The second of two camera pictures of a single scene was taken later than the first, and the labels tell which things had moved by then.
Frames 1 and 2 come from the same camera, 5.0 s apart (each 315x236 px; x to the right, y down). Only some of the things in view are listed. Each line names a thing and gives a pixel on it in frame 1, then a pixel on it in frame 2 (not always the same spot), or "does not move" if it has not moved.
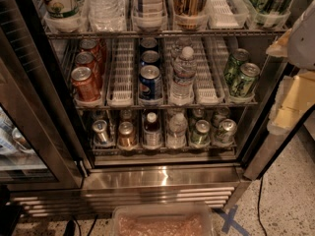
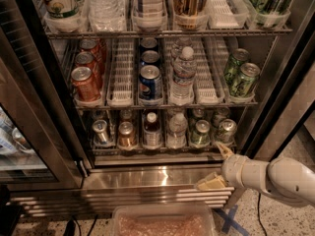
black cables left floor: (70, 229) does not move
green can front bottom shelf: (201, 135) does not move
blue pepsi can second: (150, 58) does not move
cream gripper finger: (295, 95) → (212, 182)
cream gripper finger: (281, 46) → (226, 153)
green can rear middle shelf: (237, 57) does not move
